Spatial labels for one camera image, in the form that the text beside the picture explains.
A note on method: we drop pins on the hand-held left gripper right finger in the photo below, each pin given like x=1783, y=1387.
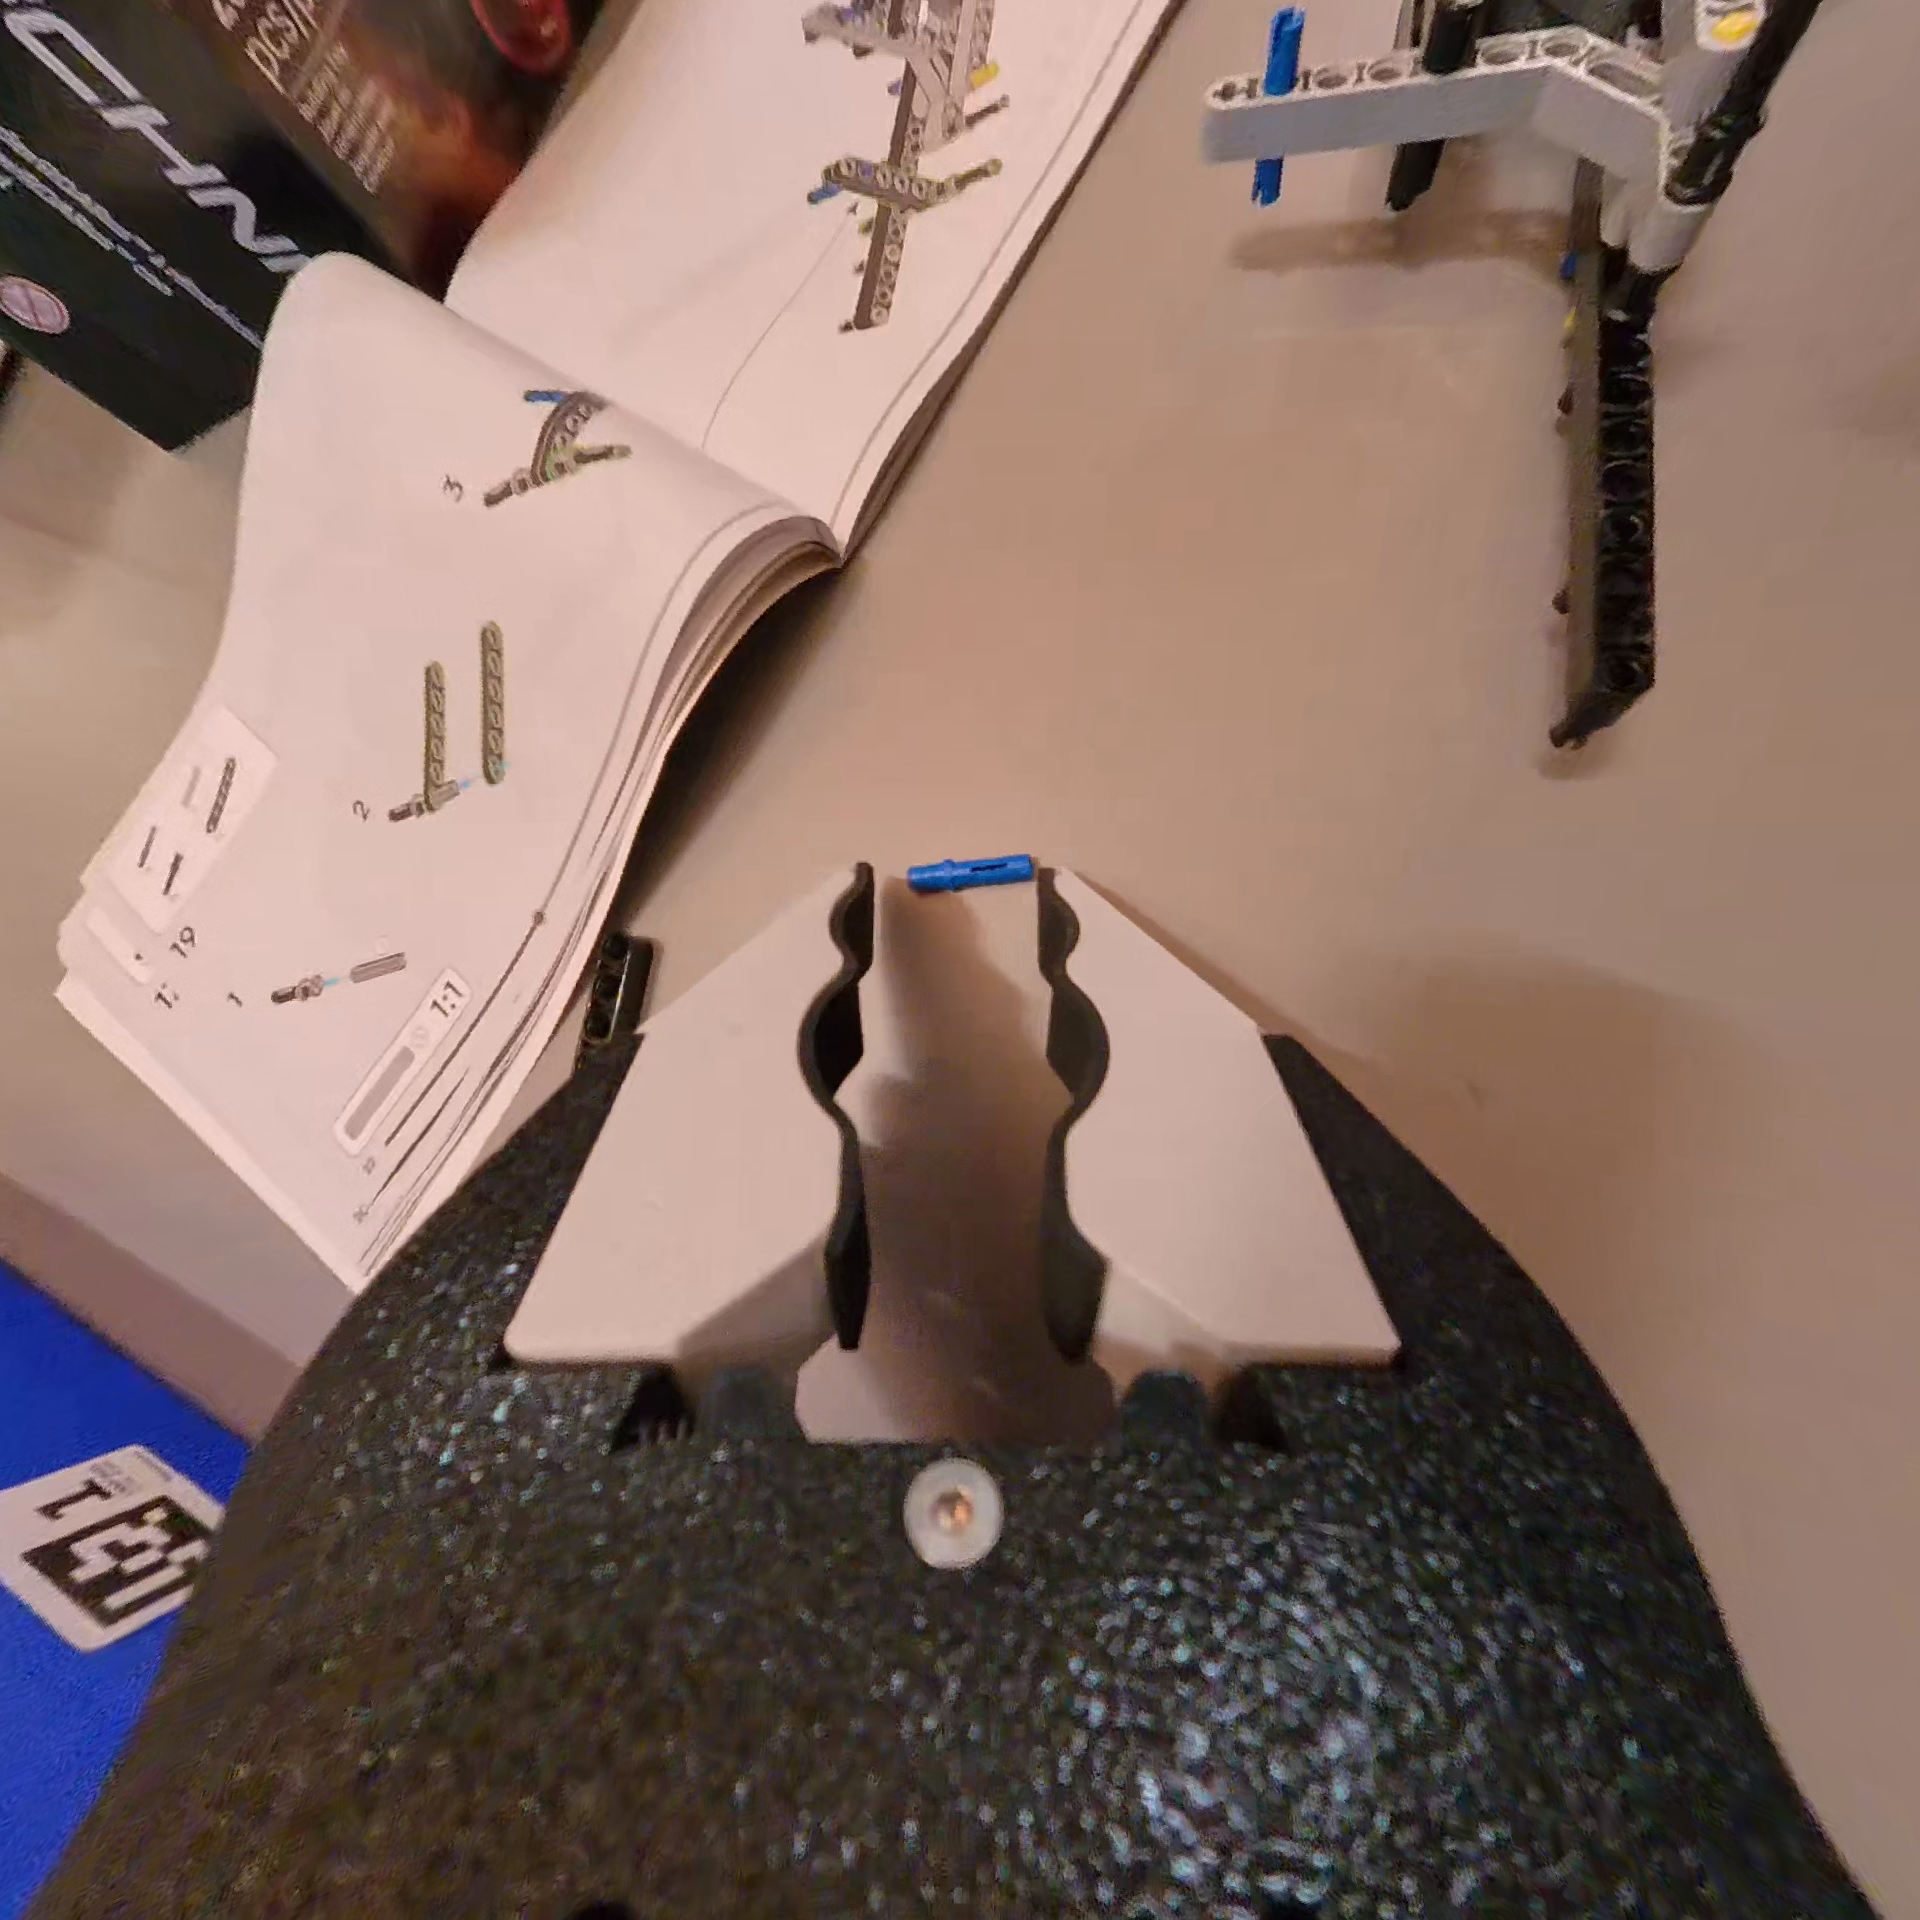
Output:
x=1214, y=1171

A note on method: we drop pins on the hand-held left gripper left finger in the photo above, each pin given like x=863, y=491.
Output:
x=704, y=1171

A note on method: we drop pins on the blue pin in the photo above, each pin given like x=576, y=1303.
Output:
x=967, y=873

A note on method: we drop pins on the white instruction booklet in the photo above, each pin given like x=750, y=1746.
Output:
x=495, y=599

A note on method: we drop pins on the grey black brick model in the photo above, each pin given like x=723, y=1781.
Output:
x=1621, y=451

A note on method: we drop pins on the grey desk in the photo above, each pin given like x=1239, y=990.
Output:
x=1277, y=599

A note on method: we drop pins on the short black beam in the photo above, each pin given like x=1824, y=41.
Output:
x=618, y=987

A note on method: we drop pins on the blue bin with white label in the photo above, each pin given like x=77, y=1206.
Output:
x=77, y=1350

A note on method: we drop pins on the black toy truck box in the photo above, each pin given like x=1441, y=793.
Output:
x=182, y=182

